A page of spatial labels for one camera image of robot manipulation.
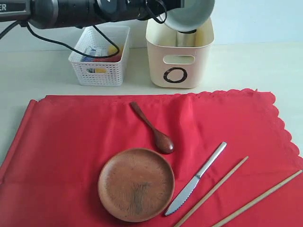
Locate brown wooden spoon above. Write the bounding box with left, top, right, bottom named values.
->
left=130, top=102, right=174, bottom=155

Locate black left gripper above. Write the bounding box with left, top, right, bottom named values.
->
left=127, top=0, right=185, bottom=20

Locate yellow lemon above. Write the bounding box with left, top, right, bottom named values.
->
left=107, top=45, right=124, bottom=56

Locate red scalloped table cloth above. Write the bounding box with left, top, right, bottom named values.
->
left=0, top=89, right=303, bottom=227

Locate white perforated plastic basket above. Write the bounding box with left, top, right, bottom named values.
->
left=68, top=26, right=130, bottom=87

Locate yellow cheese wedge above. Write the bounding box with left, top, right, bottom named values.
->
left=94, top=68, right=107, bottom=73

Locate steel table knife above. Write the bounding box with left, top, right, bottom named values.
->
left=164, top=142, right=227, bottom=216

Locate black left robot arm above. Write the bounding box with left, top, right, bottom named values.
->
left=0, top=0, right=184, bottom=29

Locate wooden chopstick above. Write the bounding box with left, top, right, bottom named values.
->
left=214, top=170, right=303, bottom=227
left=174, top=156, right=249, bottom=227

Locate red sausage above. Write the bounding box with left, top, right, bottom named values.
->
left=91, top=55, right=121, bottom=62

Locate blue white milk carton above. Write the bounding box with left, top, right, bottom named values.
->
left=81, top=47, right=103, bottom=62

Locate shiny steel cup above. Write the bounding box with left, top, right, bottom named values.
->
left=176, top=29, right=196, bottom=47

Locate cream plastic bin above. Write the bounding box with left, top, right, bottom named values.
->
left=146, top=19, right=214, bottom=88

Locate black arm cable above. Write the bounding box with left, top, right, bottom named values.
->
left=0, top=0, right=169, bottom=60

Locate brown wooden plate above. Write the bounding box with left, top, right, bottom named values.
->
left=98, top=148, right=175, bottom=223

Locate white ceramic bowl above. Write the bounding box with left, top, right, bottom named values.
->
left=164, top=0, right=215, bottom=33

